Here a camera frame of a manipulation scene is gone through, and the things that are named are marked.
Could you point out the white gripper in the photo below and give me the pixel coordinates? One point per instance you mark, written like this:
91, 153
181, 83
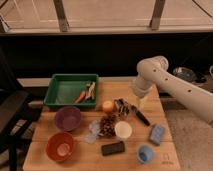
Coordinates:
141, 89

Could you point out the blue sponge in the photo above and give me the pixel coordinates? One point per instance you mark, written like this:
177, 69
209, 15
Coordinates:
156, 135

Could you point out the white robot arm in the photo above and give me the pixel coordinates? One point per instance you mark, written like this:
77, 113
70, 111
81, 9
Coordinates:
154, 71

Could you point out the white paper cup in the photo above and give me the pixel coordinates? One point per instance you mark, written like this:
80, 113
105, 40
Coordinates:
123, 130

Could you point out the blue plastic cup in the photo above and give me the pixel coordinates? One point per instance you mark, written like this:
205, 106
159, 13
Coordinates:
145, 154

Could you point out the shiny metal clip object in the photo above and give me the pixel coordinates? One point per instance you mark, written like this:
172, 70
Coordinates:
122, 107

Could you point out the apple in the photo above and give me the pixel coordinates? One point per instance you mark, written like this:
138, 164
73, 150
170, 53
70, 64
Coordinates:
108, 106

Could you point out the metal bowl background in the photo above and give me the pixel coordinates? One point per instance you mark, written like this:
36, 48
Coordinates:
184, 74

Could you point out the corn toy in tray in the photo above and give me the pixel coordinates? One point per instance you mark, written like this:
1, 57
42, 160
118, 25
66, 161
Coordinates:
90, 92

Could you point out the pine cone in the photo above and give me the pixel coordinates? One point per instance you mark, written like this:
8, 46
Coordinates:
107, 124

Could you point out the orange carrot toy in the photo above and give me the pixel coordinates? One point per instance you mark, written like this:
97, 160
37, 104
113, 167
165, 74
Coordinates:
81, 97

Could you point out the clear plastic bag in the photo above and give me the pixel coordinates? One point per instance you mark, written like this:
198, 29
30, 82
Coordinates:
94, 130

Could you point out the black smartphone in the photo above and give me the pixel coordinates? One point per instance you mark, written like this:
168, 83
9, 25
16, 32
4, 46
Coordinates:
113, 148

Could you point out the green plastic tray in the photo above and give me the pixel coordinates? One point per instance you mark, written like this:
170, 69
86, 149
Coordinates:
65, 89

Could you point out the purple bowl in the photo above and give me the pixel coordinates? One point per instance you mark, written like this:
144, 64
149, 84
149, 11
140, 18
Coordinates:
68, 118

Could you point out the orange bowl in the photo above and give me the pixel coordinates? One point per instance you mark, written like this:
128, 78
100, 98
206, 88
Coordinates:
60, 146

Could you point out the black chair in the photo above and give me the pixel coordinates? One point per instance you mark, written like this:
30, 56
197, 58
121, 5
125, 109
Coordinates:
15, 113

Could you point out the black handled knife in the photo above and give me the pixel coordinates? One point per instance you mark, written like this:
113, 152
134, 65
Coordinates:
140, 115

